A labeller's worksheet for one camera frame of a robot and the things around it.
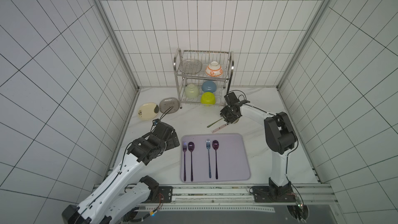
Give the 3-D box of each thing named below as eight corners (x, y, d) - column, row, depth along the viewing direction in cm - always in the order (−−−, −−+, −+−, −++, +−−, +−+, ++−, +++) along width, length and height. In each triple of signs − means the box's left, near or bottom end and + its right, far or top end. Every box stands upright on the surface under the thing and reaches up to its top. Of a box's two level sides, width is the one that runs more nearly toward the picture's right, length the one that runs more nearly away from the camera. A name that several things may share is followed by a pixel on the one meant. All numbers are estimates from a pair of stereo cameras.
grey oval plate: (158, 113, 106) (157, 111, 105) (161, 99, 115) (160, 97, 113) (178, 113, 107) (178, 111, 105) (180, 99, 115) (180, 97, 113)
